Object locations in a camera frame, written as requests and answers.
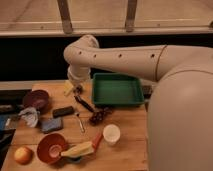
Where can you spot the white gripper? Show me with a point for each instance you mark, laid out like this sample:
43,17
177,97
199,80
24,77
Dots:
76,76

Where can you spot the white towel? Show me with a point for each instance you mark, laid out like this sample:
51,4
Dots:
30,115

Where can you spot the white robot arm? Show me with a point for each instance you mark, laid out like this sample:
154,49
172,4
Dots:
180,111

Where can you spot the dark red bowl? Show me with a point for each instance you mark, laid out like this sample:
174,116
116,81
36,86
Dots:
38,99

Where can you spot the orange bowl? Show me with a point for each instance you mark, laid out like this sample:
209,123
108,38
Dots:
50,147

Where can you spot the small dark toy object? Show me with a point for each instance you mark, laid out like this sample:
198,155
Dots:
77,89

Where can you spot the black rectangular block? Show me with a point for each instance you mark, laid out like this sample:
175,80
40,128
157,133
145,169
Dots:
63,111

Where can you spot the black marker pen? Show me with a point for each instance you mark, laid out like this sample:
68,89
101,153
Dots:
83,103

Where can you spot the green plastic tray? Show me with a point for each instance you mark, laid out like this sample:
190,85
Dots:
116,90

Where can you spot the bunch of dark grapes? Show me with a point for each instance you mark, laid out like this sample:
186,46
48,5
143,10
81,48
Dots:
100,115

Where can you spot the blue sponge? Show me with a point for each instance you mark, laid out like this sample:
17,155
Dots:
50,125

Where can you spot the small metal spoon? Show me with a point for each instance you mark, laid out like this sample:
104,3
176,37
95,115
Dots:
80,123

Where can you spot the wooden cutting board table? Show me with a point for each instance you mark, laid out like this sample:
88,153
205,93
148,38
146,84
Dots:
128,154

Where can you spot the orange toy carrot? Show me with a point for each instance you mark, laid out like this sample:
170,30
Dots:
96,141

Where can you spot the white paper cup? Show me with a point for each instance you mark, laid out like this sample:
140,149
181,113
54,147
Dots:
111,134

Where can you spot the toy corn cob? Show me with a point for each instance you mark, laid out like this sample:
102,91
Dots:
79,150

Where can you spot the blue plate under corn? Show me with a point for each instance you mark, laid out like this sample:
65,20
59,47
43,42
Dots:
74,160

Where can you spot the yellow apple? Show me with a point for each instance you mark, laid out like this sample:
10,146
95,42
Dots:
23,155

